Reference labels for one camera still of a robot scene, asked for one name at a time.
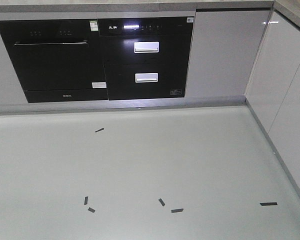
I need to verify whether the grey side cabinet door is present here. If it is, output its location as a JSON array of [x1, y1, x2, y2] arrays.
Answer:
[[245, 11, 300, 188]]

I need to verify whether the black built-in oven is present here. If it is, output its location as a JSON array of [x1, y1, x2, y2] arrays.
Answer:
[[0, 19, 108, 103]]

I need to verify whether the grey cabinet door panel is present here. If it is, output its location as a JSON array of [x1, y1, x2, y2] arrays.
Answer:
[[185, 8, 270, 98]]

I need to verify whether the black drawer sterilizer cabinet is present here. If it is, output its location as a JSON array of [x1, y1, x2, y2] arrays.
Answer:
[[98, 16, 194, 100]]

